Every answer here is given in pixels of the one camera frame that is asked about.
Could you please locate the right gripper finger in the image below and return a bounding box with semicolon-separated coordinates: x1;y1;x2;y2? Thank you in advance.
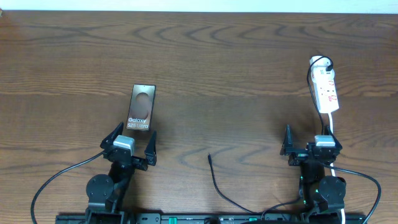
323;126;343;149
280;125;294;156

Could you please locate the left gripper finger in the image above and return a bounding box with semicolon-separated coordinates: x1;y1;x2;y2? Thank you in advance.
144;131;157;166
100;122;124;149

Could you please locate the black USB charging cable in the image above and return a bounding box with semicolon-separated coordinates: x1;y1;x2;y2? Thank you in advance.
207;55;335;216

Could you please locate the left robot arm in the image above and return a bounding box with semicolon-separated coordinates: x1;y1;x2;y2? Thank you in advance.
85;122;157;223

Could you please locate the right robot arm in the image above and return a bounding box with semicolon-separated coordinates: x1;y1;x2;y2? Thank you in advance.
280;126;346;223

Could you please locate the white USB charger adapter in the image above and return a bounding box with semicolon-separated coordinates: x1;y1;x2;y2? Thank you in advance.
310;55;334;72

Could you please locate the white power strip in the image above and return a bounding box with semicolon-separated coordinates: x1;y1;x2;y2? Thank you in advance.
311;67;339;114

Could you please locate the white power strip cord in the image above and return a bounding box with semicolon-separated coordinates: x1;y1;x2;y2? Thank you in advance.
327;112;346;224

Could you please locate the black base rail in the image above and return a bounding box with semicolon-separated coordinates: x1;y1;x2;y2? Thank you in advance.
55;212;367;224

